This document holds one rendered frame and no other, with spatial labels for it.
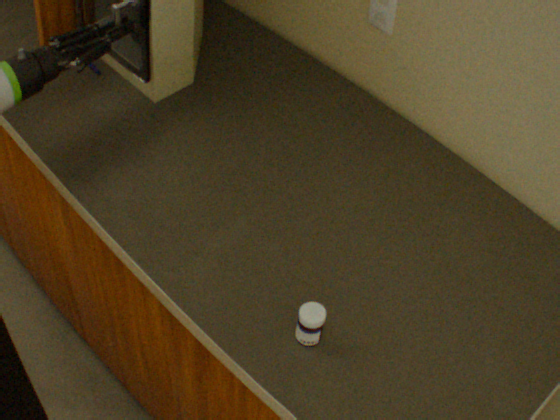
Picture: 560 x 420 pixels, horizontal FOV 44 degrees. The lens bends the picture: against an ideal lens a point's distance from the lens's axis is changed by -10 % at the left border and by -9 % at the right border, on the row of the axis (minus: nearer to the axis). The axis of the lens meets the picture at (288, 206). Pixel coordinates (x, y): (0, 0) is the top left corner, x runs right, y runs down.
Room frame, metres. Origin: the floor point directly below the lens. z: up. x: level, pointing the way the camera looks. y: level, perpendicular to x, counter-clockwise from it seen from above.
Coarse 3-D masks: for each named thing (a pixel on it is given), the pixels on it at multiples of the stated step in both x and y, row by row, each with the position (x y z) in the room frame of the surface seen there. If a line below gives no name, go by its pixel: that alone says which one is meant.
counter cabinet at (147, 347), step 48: (0, 144) 1.27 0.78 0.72; (0, 192) 1.36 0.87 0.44; (48, 192) 1.09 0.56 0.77; (48, 240) 1.14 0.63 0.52; (96, 240) 0.94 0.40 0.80; (48, 288) 1.22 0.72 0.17; (96, 288) 0.98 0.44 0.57; (144, 288) 0.83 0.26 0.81; (96, 336) 1.03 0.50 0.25; (144, 336) 0.85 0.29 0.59; (192, 336) 0.73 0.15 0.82; (144, 384) 0.88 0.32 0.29; (192, 384) 0.74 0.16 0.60; (240, 384) 0.64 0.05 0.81
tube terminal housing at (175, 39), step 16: (160, 0) 1.25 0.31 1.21; (176, 0) 1.28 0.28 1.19; (192, 0) 1.31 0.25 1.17; (160, 16) 1.25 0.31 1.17; (176, 16) 1.28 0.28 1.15; (192, 16) 1.31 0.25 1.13; (160, 32) 1.25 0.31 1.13; (176, 32) 1.28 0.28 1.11; (192, 32) 1.31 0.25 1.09; (160, 48) 1.25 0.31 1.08; (176, 48) 1.28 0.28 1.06; (192, 48) 1.31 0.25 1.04; (112, 64) 1.35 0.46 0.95; (160, 64) 1.25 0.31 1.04; (176, 64) 1.28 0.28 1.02; (192, 64) 1.31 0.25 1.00; (128, 80) 1.30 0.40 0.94; (160, 80) 1.25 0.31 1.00; (176, 80) 1.28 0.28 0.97; (192, 80) 1.32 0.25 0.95; (160, 96) 1.25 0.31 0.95
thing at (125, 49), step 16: (96, 0) 1.36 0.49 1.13; (112, 0) 1.32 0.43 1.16; (144, 0) 1.23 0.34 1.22; (96, 16) 1.37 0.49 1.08; (112, 16) 1.32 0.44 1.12; (128, 16) 1.27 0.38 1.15; (144, 16) 1.23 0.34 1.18; (144, 32) 1.23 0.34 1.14; (112, 48) 1.32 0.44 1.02; (128, 48) 1.28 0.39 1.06; (144, 48) 1.23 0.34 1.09; (128, 64) 1.28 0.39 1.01; (144, 64) 1.24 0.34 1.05; (144, 80) 1.24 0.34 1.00
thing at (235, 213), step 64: (0, 0) 1.65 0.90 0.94; (256, 64) 1.41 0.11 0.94; (320, 64) 1.44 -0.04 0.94; (64, 128) 1.13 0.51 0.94; (128, 128) 1.14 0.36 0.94; (192, 128) 1.16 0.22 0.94; (256, 128) 1.18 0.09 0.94; (320, 128) 1.21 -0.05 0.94; (384, 128) 1.23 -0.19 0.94; (64, 192) 0.95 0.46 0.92; (128, 192) 0.96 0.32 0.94; (192, 192) 0.98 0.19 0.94; (256, 192) 1.00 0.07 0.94; (320, 192) 1.02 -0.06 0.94; (384, 192) 1.04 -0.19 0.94; (448, 192) 1.06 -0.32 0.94; (128, 256) 0.80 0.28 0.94; (192, 256) 0.82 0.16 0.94; (256, 256) 0.84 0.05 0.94; (320, 256) 0.86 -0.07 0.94; (384, 256) 0.87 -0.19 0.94; (448, 256) 0.89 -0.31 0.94; (512, 256) 0.91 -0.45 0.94; (192, 320) 0.69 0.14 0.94; (256, 320) 0.70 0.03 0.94; (384, 320) 0.73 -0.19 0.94; (448, 320) 0.74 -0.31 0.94; (512, 320) 0.75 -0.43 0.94; (256, 384) 0.58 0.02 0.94; (320, 384) 0.59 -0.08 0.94; (384, 384) 0.60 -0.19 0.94; (448, 384) 0.61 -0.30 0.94; (512, 384) 0.61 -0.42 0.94
